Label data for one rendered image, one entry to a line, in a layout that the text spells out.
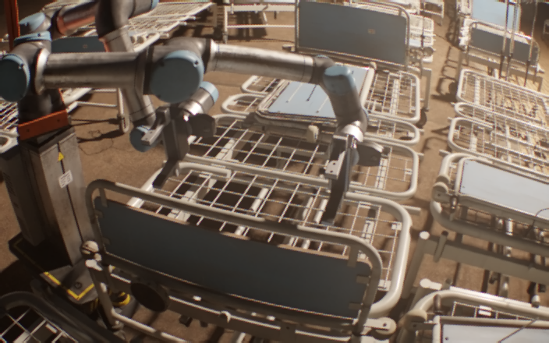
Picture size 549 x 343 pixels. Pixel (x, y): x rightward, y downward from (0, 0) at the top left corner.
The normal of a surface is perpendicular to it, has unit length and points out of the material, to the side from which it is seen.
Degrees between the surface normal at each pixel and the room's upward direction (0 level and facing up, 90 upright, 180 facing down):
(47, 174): 90
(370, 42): 90
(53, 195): 90
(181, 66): 92
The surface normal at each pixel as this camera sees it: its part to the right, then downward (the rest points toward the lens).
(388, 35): -0.33, 0.49
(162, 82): 0.34, 0.51
